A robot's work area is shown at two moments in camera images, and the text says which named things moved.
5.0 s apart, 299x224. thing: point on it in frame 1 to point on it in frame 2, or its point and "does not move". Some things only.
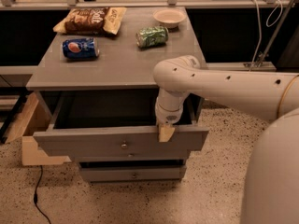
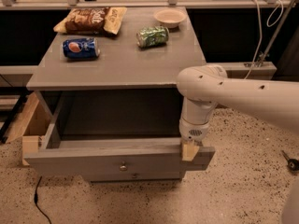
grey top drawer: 116,123 to 107,154
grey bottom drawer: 135,174 does not move
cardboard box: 33,118 does not move
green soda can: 151,35 does not move
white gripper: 168,116 to 193,132
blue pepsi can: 80,48 does not move
